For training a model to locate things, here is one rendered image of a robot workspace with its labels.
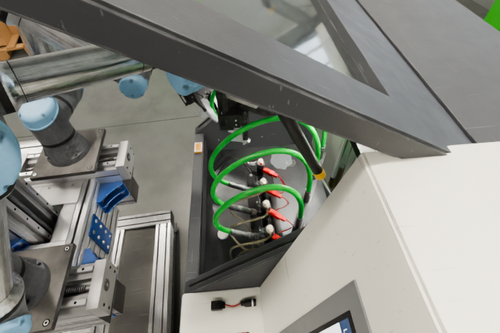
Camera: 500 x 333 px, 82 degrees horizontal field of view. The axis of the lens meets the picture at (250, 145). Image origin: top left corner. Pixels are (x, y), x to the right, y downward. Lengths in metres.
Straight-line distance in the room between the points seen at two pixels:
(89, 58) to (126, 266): 1.43
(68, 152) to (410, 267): 1.10
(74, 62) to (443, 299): 0.64
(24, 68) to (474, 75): 0.85
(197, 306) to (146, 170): 1.72
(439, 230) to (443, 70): 0.43
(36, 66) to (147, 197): 1.80
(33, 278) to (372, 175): 0.86
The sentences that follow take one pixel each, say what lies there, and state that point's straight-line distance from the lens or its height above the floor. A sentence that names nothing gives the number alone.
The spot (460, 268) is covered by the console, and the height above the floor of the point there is 1.55.
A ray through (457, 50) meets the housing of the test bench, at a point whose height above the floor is 1.50.
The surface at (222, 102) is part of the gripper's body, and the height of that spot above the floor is 1.37.
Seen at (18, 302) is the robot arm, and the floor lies 1.25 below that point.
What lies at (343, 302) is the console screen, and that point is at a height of 1.41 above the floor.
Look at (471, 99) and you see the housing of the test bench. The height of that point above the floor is 1.50.
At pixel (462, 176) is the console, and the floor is 1.55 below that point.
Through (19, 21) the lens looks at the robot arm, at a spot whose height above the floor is 1.55.
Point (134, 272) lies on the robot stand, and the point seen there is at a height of 0.21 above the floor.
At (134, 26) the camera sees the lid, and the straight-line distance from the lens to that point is 0.26.
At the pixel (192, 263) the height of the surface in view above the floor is 0.95.
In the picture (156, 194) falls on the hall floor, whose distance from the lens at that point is 2.33.
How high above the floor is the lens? 1.85
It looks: 48 degrees down
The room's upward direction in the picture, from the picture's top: 2 degrees counter-clockwise
